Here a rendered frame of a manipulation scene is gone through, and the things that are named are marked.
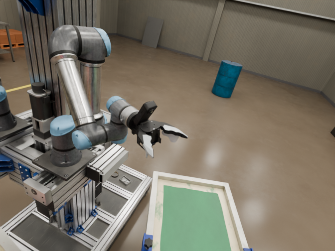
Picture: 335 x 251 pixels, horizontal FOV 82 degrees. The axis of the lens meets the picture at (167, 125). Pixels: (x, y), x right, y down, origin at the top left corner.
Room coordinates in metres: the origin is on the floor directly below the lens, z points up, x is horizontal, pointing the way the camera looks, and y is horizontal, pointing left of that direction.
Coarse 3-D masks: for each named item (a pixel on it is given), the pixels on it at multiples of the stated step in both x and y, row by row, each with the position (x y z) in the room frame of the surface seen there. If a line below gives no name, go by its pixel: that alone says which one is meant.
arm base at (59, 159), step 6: (54, 150) 0.70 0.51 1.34; (60, 150) 0.69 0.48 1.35; (66, 150) 0.70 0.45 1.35; (72, 150) 0.72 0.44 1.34; (78, 150) 0.75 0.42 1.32; (54, 156) 0.69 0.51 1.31; (60, 156) 0.69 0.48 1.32; (66, 156) 0.70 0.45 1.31; (72, 156) 0.71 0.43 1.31; (78, 156) 0.74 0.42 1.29; (54, 162) 0.68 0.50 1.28; (60, 162) 0.68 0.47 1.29; (66, 162) 0.70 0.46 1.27; (72, 162) 0.70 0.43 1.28
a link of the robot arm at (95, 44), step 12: (84, 36) 0.78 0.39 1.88; (96, 36) 0.82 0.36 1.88; (84, 48) 0.78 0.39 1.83; (96, 48) 0.81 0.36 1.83; (108, 48) 0.86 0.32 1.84; (84, 60) 0.80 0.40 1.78; (96, 60) 0.81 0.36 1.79; (84, 72) 0.81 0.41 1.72; (96, 72) 0.83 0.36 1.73; (84, 84) 0.81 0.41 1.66; (96, 84) 0.83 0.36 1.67; (96, 96) 0.83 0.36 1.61; (96, 108) 0.83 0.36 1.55; (96, 120) 0.82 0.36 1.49
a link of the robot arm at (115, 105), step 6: (114, 96) 0.71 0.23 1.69; (108, 102) 0.68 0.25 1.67; (114, 102) 0.67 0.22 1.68; (120, 102) 0.67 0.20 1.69; (126, 102) 0.68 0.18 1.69; (108, 108) 0.67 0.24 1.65; (114, 108) 0.65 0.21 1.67; (120, 108) 0.64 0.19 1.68; (114, 114) 0.64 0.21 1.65; (120, 114) 0.62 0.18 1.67; (114, 120) 0.65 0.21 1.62
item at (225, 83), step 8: (224, 64) 6.05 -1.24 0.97; (232, 64) 6.03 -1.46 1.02; (240, 64) 6.34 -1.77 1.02; (224, 72) 5.99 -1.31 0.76; (232, 72) 5.93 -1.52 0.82; (216, 80) 6.14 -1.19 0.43; (224, 80) 5.95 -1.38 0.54; (232, 80) 5.95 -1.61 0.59; (216, 88) 6.04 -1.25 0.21; (224, 88) 5.93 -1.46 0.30; (232, 88) 6.02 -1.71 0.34; (224, 96) 5.93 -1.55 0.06
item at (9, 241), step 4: (0, 228) 0.47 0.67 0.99; (0, 232) 0.45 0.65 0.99; (4, 232) 0.45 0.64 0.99; (0, 236) 0.43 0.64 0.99; (4, 236) 0.44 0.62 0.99; (8, 236) 0.44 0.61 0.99; (0, 240) 0.42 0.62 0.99; (4, 240) 0.42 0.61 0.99; (8, 240) 0.42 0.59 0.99; (0, 244) 0.40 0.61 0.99; (4, 244) 0.41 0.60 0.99; (8, 244) 0.41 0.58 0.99; (12, 244) 0.41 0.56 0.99; (4, 248) 0.39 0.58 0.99; (8, 248) 0.39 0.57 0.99; (12, 248) 0.40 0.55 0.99; (16, 248) 0.40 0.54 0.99
